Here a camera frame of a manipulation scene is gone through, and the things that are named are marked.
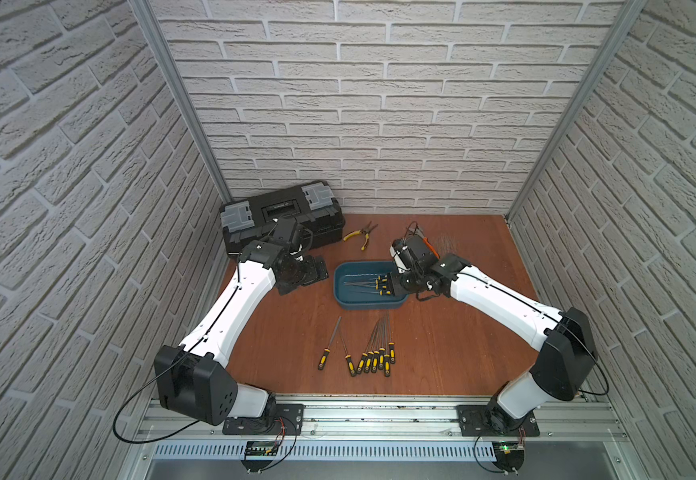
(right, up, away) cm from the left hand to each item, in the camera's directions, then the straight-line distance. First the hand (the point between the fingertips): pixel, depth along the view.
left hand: (319, 272), depth 79 cm
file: (+2, -23, +6) cm, 24 cm away
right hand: (+22, -3, +4) cm, 22 cm away
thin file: (+8, -25, +4) cm, 27 cm away
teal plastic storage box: (+12, -10, +15) cm, 22 cm away
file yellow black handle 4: (+18, -23, +6) cm, 30 cm away
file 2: (+17, -8, +18) cm, 26 cm away
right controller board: (+47, -43, -10) cm, 65 cm away
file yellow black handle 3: (+16, -25, +4) cm, 29 cm away
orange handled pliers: (+33, +14, +37) cm, 52 cm away
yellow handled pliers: (+13, +13, +34) cm, 39 cm away
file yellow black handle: (+12, -25, +4) cm, 28 cm away
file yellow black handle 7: (+17, -6, +18) cm, 25 cm away
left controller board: (-14, -43, -7) cm, 46 cm away
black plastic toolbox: (-25, +16, +15) cm, 34 cm away
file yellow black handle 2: (+14, -25, +4) cm, 28 cm away
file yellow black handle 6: (+21, -24, +5) cm, 32 cm away
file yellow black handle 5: (+19, -25, +4) cm, 31 cm away
